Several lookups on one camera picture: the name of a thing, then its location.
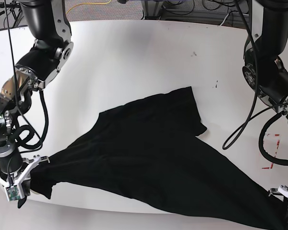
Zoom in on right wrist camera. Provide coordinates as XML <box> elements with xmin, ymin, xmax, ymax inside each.
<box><xmin>5</xmin><ymin>186</ymin><xmax>22</xmax><ymax>202</ymax></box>

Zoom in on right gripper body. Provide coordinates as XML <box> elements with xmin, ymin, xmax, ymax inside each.
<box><xmin>0</xmin><ymin>154</ymin><xmax>50</xmax><ymax>189</ymax></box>

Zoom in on black T-shirt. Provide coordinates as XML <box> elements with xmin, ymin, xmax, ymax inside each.
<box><xmin>31</xmin><ymin>87</ymin><xmax>288</xmax><ymax>230</ymax></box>

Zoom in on red tape rectangle marking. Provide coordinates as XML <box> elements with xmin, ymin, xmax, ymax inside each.
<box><xmin>259</xmin><ymin>133</ymin><xmax>280</xmax><ymax>170</ymax></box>

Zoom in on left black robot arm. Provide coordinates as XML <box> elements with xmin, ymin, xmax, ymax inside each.
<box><xmin>222</xmin><ymin>0</ymin><xmax>288</xmax><ymax>166</ymax></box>

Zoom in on aluminium frame post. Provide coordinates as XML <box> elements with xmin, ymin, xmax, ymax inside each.
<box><xmin>141</xmin><ymin>0</ymin><xmax>164</xmax><ymax>20</ymax></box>

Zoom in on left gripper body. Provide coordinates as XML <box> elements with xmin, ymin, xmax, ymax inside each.
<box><xmin>269</xmin><ymin>185</ymin><xmax>288</xmax><ymax>199</ymax></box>

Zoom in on black tripod stand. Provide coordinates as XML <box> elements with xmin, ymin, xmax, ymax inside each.
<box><xmin>0</xmin><ymin>0</ymin><xmax>24</xmax><ymax>29</ymax></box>

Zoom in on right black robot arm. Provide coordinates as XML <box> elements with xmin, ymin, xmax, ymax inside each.
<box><xmin>0</xmin><ymin>0</ymin><xmax>73</xmax><ymax>207</ymax></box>

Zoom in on yellow cable on floor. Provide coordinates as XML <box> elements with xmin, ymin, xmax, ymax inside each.
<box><xmin>66</xmin><ymin>0</ymin><xmax>112</xmax><ymax>15</ymax></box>

